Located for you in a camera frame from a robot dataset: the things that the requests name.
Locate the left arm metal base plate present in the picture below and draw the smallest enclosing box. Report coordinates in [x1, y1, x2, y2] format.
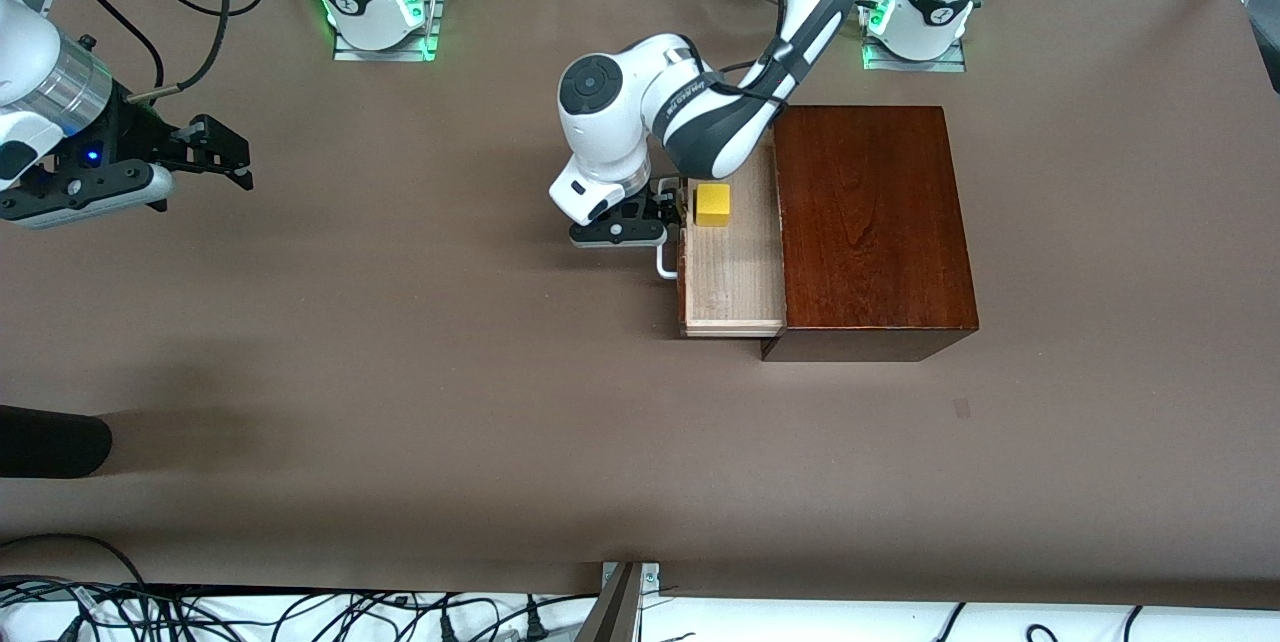
[862, 37, 968, 74]

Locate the grey metal post bracket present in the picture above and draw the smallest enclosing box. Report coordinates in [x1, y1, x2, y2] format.
[575, 562, 661, 642]

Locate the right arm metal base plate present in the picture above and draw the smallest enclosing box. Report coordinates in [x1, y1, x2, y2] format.
[333, 0, 442, 63]

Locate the dark grey panel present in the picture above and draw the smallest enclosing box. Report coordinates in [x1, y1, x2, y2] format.
[1245, 0, 1280, 93]

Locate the black rounded object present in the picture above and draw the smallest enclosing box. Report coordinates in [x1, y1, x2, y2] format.
[0, 405, 113, 479]

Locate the brown table mat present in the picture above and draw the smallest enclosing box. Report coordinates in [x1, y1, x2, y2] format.
[0, 0, 1280, 613]

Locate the light wood drawer white handle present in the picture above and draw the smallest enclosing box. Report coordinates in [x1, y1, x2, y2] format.
[655, 144, 787, 339]

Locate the dark brown wooden cabinet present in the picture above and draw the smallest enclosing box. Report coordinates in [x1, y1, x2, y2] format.
[760, 105, 980, 363]

